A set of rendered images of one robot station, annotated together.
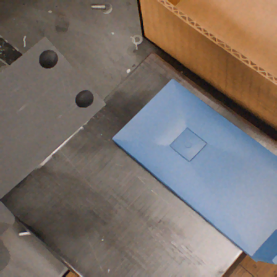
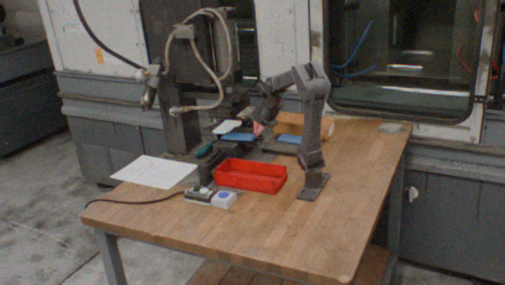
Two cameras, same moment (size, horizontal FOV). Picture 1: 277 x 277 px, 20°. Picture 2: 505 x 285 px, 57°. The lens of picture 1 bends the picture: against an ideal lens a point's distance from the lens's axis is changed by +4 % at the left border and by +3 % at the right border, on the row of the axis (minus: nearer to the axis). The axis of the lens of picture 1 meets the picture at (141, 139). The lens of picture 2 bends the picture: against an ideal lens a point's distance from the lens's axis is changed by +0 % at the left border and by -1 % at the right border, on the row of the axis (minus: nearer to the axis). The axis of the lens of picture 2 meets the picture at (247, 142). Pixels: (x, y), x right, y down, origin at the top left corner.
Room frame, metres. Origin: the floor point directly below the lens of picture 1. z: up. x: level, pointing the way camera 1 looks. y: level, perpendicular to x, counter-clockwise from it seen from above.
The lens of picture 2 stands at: (-1.36, 0.92, 1.77)
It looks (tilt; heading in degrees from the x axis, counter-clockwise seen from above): 25 degrees down; 335
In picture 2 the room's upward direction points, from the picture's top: 5 degrees counter-clockwise
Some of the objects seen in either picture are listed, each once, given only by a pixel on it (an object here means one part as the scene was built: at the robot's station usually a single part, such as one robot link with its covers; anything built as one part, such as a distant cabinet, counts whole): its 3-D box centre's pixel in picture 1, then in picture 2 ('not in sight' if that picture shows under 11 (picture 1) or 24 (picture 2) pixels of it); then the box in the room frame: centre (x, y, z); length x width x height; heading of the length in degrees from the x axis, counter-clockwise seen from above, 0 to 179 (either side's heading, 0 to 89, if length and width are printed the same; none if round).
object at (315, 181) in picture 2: not in sight; (313, 177); (-0.13, 0.10, 0.94); 0.20 x 0.07 x 0.08; 127
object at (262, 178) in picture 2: not in sight; (250, 175); (0.03, 0.27, 0.93); 0.25 x 0.12 x 0.06; 37
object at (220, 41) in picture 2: not in sight; (224, 47); (0.28, 0.21, 1.37); 0.11 x 0.09 x 0.30; 127
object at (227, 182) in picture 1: (217, 161); (295, 136); (0.21, -0.05, 0.93); 0.15 x 0.07 x 0.03; 36
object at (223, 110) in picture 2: not in sight; (212, 82); (0.33, 0.26, 1.22); 0.26 x 0.18 x 0.30; 37
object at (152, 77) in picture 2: not in sight; (152, 82); (0.43, 0.48, 1.25); 0.19 x 0.07 x 0.19; 127
